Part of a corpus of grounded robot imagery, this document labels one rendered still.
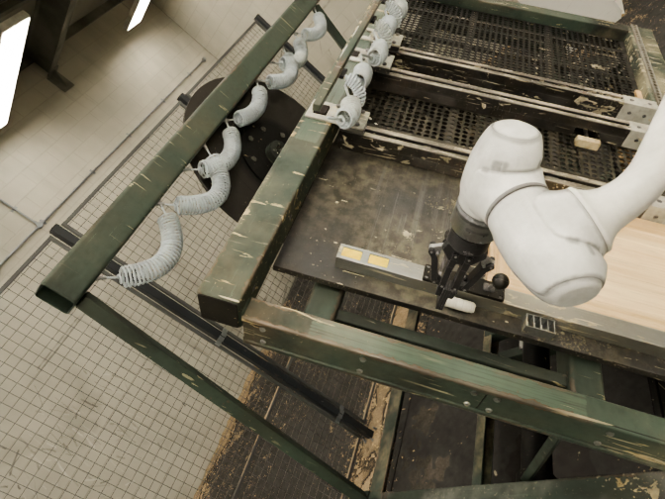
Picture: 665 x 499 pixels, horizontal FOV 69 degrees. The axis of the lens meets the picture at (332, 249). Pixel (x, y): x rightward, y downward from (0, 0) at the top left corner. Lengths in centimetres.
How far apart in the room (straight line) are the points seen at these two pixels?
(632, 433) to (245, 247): 90
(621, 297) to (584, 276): 78
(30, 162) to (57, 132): 54
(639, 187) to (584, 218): 8
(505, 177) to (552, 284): 17
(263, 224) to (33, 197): 504
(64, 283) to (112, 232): 20
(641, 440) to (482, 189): 66
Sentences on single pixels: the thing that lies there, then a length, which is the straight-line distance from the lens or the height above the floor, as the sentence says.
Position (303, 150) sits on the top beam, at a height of 188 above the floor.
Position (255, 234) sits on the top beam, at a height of 188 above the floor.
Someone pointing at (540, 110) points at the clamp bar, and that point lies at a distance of 193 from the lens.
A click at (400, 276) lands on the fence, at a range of 121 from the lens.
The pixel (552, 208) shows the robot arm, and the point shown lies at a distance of 70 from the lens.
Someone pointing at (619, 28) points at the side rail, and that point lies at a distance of 292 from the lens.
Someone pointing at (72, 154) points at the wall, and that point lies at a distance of 646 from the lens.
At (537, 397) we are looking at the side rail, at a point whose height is 128.
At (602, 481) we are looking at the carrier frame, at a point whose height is 79.
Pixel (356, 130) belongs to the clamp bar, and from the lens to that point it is 155.
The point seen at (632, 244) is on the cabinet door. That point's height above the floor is 103.
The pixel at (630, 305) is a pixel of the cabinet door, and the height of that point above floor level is 106.
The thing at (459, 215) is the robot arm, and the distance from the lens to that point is 84.
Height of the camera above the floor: 209
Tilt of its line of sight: 19 degrees down
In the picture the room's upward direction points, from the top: 51 degrees counter-clockwise
